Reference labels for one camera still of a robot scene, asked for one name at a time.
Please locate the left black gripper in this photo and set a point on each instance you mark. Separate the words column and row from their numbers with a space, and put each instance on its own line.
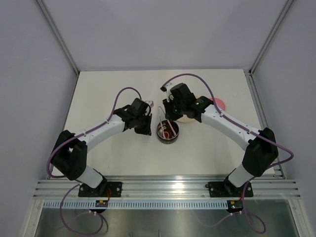
column 147, row 130

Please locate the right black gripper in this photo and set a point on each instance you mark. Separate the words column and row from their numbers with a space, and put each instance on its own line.
column 169, row 115

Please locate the round steel lunch box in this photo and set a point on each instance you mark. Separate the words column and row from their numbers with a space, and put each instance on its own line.
column 167, row 131

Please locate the small noodle soup cup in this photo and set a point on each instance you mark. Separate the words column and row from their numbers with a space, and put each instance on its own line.
column 166, row 135

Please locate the pink round lid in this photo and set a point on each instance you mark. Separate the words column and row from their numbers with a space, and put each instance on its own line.
column 218, row 104

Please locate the cream round plate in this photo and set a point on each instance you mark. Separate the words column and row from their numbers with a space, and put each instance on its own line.
column 185, row 119

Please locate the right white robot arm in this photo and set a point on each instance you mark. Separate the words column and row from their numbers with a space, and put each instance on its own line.
column 258, row 145

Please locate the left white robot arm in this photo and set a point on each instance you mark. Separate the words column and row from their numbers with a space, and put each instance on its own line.
column 70, row 151

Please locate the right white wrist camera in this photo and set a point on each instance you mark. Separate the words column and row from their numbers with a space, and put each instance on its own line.
column 169, row 95

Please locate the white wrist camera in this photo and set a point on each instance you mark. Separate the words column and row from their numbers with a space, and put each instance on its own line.
column 150, row 103
column 169, row 95

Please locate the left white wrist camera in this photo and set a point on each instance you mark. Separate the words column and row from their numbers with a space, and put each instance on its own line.
column 150, row 103

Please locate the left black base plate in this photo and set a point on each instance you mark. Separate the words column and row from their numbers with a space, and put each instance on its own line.
column 112, row 189

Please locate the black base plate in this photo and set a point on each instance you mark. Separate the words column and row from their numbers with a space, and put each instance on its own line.
column 220, row 190
column 112, row 189

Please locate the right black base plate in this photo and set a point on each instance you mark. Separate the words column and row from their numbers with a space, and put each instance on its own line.
column 220, row 190

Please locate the white slotted cable duct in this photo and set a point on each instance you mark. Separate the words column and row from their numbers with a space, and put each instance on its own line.
column 144, row 204

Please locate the aluminium mounting rail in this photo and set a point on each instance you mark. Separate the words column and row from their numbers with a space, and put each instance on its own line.
column 173, row 187

